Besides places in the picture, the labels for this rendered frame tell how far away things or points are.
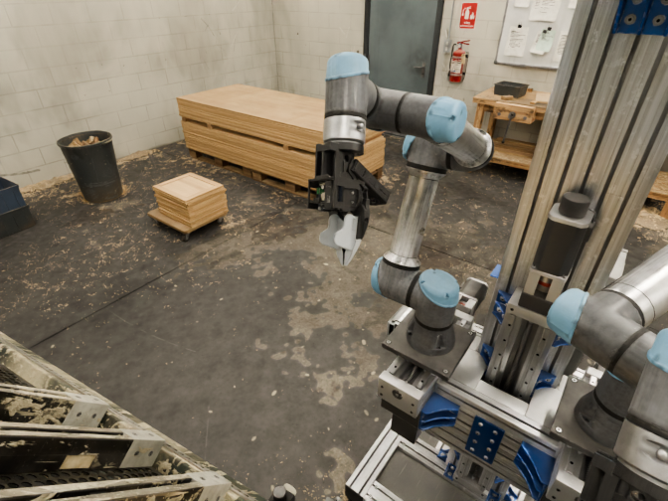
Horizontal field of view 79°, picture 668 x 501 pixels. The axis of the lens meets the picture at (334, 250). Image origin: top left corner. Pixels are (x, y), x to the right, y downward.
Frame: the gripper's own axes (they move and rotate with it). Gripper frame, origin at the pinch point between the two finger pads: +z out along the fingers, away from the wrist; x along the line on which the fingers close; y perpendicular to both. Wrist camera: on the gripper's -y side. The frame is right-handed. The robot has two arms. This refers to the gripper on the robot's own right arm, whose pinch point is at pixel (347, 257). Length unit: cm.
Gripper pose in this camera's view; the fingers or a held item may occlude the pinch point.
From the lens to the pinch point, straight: 73.9
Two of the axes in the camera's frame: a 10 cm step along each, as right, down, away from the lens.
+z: -0.4, 10.0, 0.4
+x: 6.8, 0.6, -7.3
